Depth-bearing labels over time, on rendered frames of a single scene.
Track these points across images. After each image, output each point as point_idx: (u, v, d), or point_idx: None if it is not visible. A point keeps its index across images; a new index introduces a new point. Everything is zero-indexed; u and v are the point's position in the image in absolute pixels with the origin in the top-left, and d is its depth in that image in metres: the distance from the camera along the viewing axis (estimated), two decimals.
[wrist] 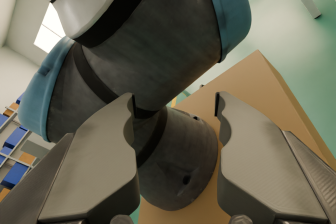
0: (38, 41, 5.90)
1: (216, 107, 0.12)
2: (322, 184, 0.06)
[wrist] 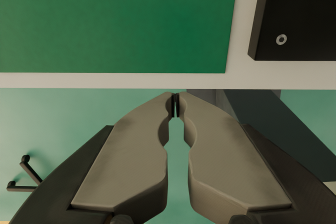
0: None
1: (178, 108, 0.12)
2: (282, 170, 0.07)
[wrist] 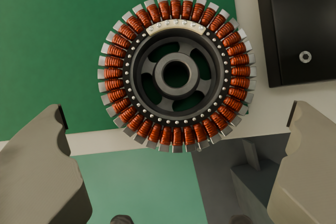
0: None
1: (290, 117, 0.11)
2: None
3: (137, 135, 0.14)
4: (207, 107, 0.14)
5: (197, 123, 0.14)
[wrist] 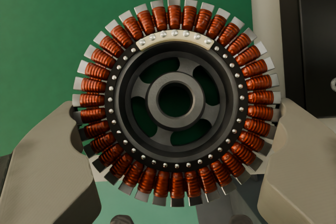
0: None
1: None
2: None
3: (124, 182, 0.11)
4: (217, 145, 0.11)
5: (204, 167, 0.10)
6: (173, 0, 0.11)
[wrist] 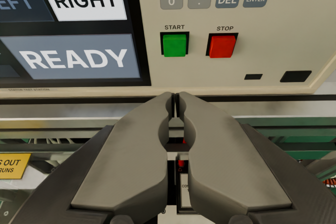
0: None
1: (178, 108, 0.12)
2: (282, 170, 0.07)
3: None
4: None
5: None
6: None
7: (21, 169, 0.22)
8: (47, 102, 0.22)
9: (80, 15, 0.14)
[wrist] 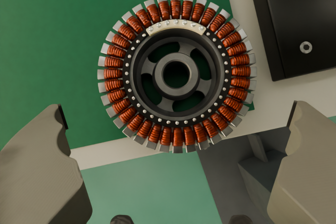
0: None
1: (290, 117, 0.11)
2: None
3: (137, 135, 0.14)
4: (207, 108, 0.14)
5: (198, 123, 0.14)
6: None
7: None
8: None
9: None
